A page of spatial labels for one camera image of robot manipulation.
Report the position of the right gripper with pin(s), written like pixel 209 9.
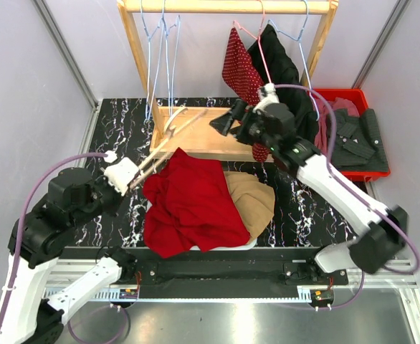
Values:
pixel 240 112

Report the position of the cream wooden hanger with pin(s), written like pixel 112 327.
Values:
pixel 171 132

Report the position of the red polka dot skirt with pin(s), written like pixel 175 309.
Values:
pixel 238 71

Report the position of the black skirt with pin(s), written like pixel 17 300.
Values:
pixel 272 63

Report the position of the tan pleated skirt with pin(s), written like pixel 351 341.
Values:
pixel 255 201

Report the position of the red pleated skirt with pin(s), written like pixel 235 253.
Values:
pixel 190 207

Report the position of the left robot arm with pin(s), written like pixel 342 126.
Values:
pixel 37 241

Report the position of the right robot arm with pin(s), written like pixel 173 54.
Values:
pixel 381 231

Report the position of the wooden clothes rack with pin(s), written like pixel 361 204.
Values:
pixel 199 139

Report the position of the pink garment in bin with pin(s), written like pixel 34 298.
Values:
pixel 321 139

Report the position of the black marble mat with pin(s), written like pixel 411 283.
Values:
pixel 302 218

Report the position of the white plastic basket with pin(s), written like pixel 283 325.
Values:
pixel 245 247

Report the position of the red plastic bin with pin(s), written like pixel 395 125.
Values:
pixel 357 97

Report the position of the dark grey striped shirt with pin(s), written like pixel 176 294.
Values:
pixel 358 143

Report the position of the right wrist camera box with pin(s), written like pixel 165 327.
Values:
pixel 267 96

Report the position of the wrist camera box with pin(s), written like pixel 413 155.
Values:
pixel 267 96
pixel 120 172

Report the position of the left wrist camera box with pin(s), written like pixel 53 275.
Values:
pixel 120 172

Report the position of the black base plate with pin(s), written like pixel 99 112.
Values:
pixel 258 273

